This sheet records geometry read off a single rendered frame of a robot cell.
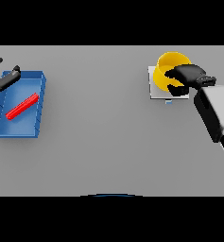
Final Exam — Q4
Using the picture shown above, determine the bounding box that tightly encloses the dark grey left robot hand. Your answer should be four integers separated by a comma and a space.
0, 57, 22, 96

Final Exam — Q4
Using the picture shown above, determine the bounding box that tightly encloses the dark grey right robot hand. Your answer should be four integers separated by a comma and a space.
164, 63, 217, 96

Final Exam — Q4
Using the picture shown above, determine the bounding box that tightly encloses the yellow bowl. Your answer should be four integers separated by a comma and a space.
152, 51, 193, 94

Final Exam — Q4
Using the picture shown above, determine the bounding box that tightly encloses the red beaker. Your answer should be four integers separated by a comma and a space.
5, 92, 40, 121

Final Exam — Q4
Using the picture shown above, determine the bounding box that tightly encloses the pale square measuring scale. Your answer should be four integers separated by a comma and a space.
147, 65, 190, 105

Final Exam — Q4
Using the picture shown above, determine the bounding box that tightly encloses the blue tray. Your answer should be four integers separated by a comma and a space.
0, 70, 47, 139

